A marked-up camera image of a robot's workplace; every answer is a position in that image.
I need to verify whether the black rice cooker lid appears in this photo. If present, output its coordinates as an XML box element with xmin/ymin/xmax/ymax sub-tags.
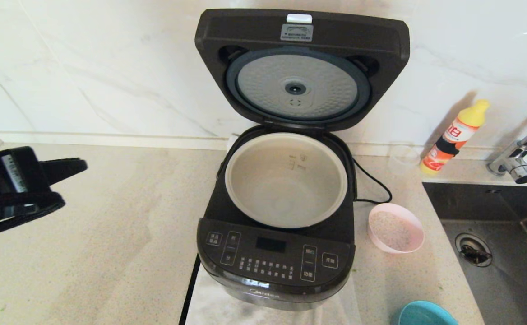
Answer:
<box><xmin>194</xmin><ymin>8</ymin><xmax>411</xmax><ymax>133</ymax></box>

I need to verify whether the white raw rice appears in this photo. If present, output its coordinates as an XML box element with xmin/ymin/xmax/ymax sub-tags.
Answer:
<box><xmin>370</xmin><ymin>211</ymin><xmax>412</xmax><ymax>251</ymax></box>

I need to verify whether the pink plastic bowl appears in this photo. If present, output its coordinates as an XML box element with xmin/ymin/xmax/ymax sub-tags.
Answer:
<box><xmin>367</xmin><ymin>203</ymin><xmax>425</xmax><ymax>254</ymax></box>

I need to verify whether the grey inner pot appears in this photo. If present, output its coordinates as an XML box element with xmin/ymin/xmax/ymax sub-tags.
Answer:
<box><xmin>224</xmin><ymin>131</ymin><xmax>349</xmax><ymax>230</ymax></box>

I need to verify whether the black rice cooker base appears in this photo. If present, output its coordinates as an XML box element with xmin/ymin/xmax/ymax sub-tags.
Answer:
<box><xmin>195</xmin><ymin>125</ymin><xmax>358</xmax><ymax>312</ymax></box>

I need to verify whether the teal plastic bowl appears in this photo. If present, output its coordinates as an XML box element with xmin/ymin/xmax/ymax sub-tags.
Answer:
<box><xmin>398</xmin><ymin>300</ymin><xmax>459</xmax><ymax>325</ymax></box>

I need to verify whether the black strip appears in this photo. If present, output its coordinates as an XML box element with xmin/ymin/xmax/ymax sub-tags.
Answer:
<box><xmin>179</xmin><ymin>254</ymin><xmax>201</xmax><ymax>325</ymax></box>

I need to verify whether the white translucent mat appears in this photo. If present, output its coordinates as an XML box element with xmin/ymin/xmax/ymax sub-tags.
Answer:
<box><xmin>185</xmin><ymin>266</ymin><xmax>363</xmax><ymax>325</ymax></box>

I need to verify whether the clear plastic measuring cup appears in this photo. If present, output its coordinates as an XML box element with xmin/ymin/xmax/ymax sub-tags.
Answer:
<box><xmin>387</xmin><ymin>143</ymin><xmax>421</xmax><ymax>176</ymax></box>

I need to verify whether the yellow capped detergent bottle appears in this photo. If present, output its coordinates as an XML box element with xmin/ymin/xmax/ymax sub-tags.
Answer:
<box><xmin>420</xmin><ymin>99</ymin><xmax>490</xmax><ymax>176</ymax></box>

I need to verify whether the metal sink drain strainer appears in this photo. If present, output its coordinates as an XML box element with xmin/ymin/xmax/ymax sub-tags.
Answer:
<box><xmin>454</xmin><ymin>232</ymin><xmax>493</xmax><ymax>268</ymax></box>

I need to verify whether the chrome faucet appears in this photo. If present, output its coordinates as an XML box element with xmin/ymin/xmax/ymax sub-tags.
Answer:
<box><xmin>486</xmin><ymin>112</ymin><xmax>527</xmax><ymax>185</ymax></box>

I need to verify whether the stainless steel sink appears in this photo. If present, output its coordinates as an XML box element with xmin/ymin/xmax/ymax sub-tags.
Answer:
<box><xmin>422</xmin><ymin>182</ymin><xmax>527</xmax><ymax>325</ymax></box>

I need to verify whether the black power cord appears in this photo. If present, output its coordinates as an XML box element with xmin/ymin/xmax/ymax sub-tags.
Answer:
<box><xmin>351</xmin><ymin>157</ymin><xmax>393</xmax><ymax>204</ymax></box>

